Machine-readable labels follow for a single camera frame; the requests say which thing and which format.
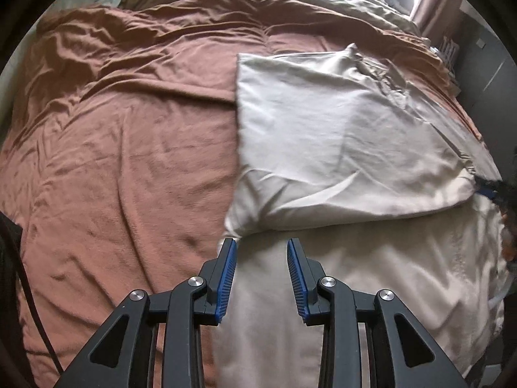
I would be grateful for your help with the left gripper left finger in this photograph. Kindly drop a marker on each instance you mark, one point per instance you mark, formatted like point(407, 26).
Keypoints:
point(121, 353)

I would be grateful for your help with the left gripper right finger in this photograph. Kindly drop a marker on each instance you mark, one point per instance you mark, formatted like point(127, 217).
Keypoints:
point(401, 353)

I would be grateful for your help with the beige jacket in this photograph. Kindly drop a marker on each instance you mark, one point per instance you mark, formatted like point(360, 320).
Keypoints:
point(376, 180)

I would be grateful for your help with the pink curtain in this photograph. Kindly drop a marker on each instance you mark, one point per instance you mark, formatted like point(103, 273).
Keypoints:
point(435, 18)

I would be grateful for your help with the brown bed blanket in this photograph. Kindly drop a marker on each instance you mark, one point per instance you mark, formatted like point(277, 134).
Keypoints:
point(121, 156)

